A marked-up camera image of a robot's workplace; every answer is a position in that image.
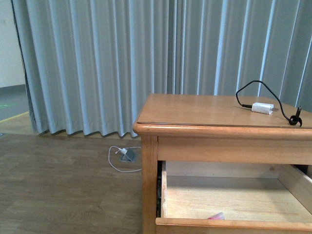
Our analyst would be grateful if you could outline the pink marker with white cap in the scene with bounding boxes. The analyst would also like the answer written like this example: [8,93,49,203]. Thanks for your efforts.
[208,212,225,220]

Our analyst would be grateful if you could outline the wooden drawer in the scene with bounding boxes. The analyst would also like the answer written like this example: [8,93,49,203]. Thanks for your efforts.
[156,161,312,234]

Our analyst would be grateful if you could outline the open metal floor socket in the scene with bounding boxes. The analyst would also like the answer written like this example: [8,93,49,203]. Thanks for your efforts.
[119,149,137,162]

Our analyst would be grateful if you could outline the wooden nightstand cabinet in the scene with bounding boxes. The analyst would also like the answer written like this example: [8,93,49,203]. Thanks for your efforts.
[133,94,312,234]

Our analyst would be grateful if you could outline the grey pleated curtain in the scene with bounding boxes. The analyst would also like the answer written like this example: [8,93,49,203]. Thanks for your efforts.
[12,0,312,135]

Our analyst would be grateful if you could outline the white power adapter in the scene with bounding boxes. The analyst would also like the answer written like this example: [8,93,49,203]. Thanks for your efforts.
[252,102,278,115]

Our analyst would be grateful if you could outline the white charger cable on floor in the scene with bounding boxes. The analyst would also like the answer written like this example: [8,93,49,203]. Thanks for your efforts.
[108,145,142,173]

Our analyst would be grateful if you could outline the black usb cable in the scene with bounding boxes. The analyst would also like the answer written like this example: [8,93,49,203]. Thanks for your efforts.
[235,80,303,127]

